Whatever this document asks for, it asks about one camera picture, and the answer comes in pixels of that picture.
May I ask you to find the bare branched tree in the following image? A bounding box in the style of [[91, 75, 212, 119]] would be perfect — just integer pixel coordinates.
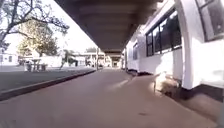
[[0, 0, 70, 51]]

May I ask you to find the white building with dark windows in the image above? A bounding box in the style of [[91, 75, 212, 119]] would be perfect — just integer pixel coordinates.
[[122, 0, 224, 105]]

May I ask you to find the covered walkway roof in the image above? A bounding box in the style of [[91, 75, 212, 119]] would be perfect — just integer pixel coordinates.
[[54, 0, 165, 60]]

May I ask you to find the walkway roof post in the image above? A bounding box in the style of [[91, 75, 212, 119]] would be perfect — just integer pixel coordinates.
[[95, 46, 100, 71]]

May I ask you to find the distant low building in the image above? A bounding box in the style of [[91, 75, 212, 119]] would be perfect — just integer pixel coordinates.
[[71, 51, 106, 68]]

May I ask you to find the low white building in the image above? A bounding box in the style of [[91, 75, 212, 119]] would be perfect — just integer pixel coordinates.
[[0, 51, 20, 66]]

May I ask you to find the dark kerb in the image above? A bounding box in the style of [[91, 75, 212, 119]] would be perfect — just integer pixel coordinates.
[[0, 68, 98, 102]]

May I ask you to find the picnic table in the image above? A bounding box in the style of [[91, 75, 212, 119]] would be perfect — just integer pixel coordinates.
[[23, 58, 49, 73]]

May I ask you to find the leafy tree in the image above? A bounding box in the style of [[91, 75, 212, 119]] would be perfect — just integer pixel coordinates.
[[16, 19, 62, 58]]

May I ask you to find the reddish brown paved path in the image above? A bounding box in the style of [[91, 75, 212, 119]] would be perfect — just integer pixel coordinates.
[[0, 67, 222, 128]]

